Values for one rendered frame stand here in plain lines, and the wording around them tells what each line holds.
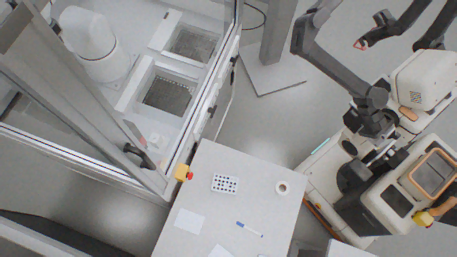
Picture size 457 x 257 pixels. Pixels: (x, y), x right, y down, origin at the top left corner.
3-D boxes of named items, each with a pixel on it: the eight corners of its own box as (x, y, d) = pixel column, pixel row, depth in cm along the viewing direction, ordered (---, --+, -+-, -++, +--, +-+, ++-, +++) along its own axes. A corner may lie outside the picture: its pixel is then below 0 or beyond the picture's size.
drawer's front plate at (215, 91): (218, 93, 160) (218, 83, 150) (197, 141, 150) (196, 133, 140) (215, 92, 160) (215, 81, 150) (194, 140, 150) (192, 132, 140)
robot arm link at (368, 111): (360, 116, 117) (371, 119, 112) (351, 94, 113) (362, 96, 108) (377, 103, 118) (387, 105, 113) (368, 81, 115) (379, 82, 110)
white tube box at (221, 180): (238, 179, 150) (239, 177, 146) (235, 196, 146) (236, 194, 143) (214, 174, 150) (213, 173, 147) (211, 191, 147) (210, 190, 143)
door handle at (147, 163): (160, 166, 90) (145, 147, 73) (156, 175, 89) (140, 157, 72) (145, 161, 91) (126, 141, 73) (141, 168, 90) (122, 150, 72)
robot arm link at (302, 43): (277, 49, 101) (294, 47, 92) (296, 13, 101) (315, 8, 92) (362, 109, 118) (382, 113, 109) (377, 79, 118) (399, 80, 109)
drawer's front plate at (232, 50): (238, 47, 171) (239, 35, 161) (220, 89, 161) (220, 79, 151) (235, 47, 171) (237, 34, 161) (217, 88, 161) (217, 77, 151)
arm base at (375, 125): (376, 139, 111) (396, 120, 114) (369, 122, 108) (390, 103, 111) (358, 135, 119) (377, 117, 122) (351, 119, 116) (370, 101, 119)
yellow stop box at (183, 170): (192, 169, 143) (190, 166, 136) (185, 183, 140) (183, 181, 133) (181, 166, 143) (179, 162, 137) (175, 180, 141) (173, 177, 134)
